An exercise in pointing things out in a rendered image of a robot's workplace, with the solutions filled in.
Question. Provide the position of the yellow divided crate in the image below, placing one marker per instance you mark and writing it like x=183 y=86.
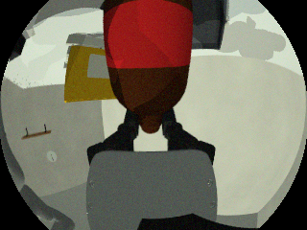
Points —
x=86 y=77

